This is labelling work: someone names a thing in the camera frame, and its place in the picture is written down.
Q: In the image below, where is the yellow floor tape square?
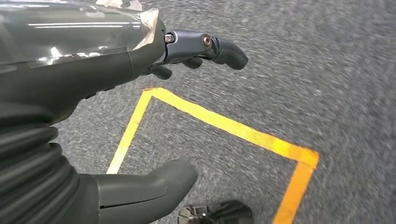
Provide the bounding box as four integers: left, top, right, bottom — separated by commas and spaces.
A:
106, 87, 320, 224

